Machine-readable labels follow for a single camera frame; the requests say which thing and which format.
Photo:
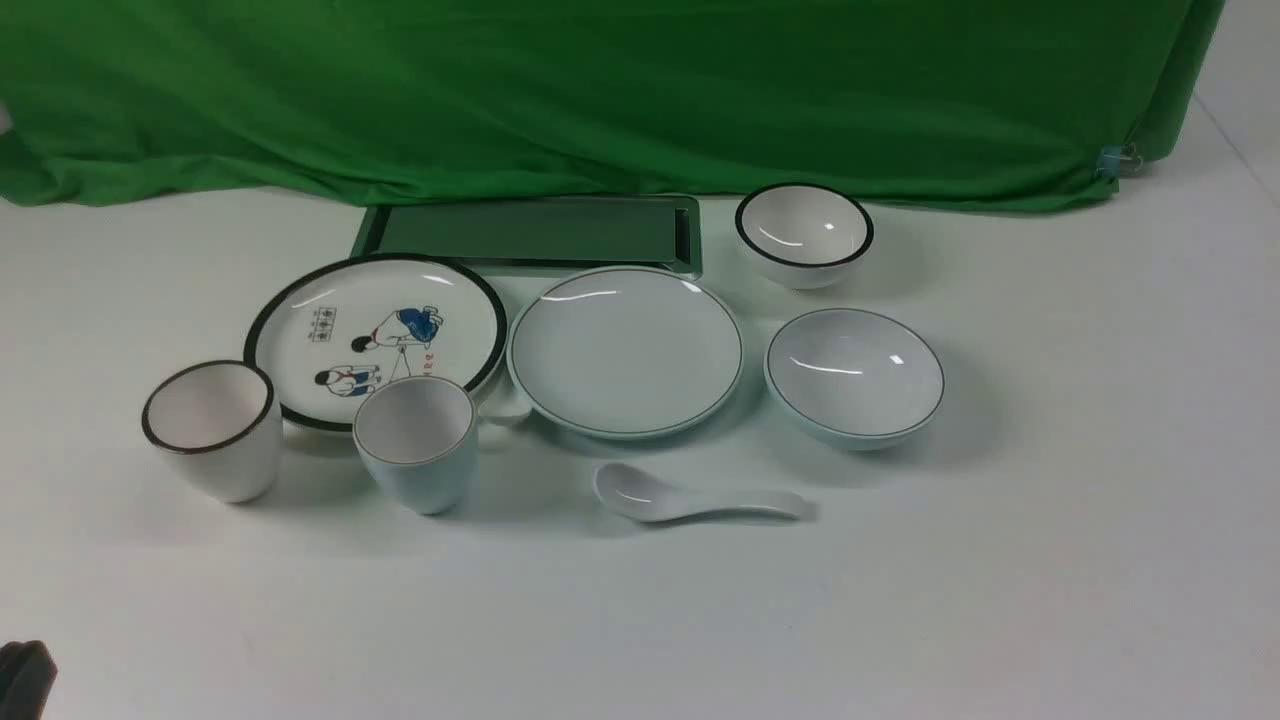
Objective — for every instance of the white ceramic spoon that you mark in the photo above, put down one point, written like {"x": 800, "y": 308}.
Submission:
{"x": 638, "y": 495}
{"x": 504, "y": 408}

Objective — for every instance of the black object at corner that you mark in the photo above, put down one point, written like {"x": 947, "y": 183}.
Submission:
{"x": 27, "y": 675}

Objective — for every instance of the pale blue bowl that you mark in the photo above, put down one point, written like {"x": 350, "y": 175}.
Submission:
{"x": 855, "y": 380}

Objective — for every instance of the pale blue cup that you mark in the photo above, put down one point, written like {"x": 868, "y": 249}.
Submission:
{"x": 419, "y": 440}

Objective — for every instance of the green rectangular tray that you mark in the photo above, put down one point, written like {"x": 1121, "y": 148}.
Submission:
{"x": 551, "y": 233}

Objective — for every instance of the green backdrop cloth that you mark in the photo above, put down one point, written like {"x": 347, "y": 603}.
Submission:
{"x": 967, "y": 105}

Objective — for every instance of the white cup dark rim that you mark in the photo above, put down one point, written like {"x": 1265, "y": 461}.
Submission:
{"x": 219, "y": 424}

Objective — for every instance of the pale blue plate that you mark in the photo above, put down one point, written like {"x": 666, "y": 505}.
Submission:
{"x": 626, "y": 353}

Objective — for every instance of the blue binder clip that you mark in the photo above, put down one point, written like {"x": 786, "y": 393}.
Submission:
{"x": 1119, "y": 161}

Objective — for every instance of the white plate with cartoon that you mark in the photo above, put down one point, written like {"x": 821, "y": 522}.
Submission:
{"x": 335, "y": 336}

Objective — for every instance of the small black-rimmed white bowl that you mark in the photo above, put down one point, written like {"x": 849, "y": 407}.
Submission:
{"x": 803, "y": 236}

